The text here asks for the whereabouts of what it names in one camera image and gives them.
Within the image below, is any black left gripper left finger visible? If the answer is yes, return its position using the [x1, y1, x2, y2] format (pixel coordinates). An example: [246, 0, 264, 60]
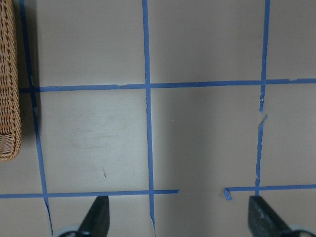
[78, 196, 110, 237]

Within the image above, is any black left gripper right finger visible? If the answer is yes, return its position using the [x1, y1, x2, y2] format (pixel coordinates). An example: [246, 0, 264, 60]
[248, 196, 292, 237]

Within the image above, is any brown wicker basket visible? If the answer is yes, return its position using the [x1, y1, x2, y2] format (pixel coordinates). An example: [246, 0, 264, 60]
[0, 0, 22, 162]

